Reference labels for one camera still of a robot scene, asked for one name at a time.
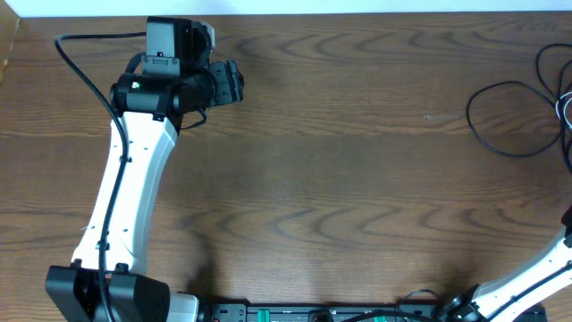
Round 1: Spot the thin black USB cable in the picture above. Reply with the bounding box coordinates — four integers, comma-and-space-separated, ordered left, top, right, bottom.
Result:
465, 42, 572, 159

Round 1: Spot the white USB cable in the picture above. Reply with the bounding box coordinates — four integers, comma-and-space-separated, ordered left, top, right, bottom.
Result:
554, 90, 572, 131

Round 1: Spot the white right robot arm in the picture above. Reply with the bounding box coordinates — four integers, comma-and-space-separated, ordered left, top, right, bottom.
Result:
436, 218, 571, 322

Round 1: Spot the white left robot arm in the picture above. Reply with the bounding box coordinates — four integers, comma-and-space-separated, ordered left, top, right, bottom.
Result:
46, 57, 244, 321

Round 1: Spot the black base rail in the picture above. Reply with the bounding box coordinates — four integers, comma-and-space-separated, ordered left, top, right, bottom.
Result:
196, 301, 549, 322

